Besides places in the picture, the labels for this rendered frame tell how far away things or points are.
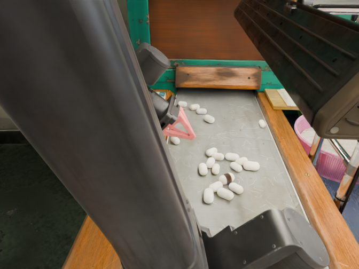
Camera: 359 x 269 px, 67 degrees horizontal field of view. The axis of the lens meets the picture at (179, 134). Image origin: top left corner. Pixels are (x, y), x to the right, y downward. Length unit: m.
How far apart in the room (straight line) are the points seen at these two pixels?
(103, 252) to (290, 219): 0.31
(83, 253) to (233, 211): 0.28
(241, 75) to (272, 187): 0.46
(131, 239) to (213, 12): 0.87
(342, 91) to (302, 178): 0.44
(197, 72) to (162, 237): 0.82
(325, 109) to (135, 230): 0.16
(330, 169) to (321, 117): 0.57
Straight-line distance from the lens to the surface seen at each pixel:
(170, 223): 0.17
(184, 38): 1.00
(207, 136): 0.78
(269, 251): 0.25
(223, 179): 0.61
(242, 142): 0.77
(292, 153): 0.72
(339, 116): 0.23
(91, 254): 0.49
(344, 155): 0.61
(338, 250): 0.54
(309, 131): 0.91
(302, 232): 0.28
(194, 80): 0.97
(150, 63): 0.55
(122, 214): 0.16
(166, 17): 0.99
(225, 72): 0.97
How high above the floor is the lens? 1.15
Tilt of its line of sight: 31 degrees down
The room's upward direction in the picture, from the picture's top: straight up
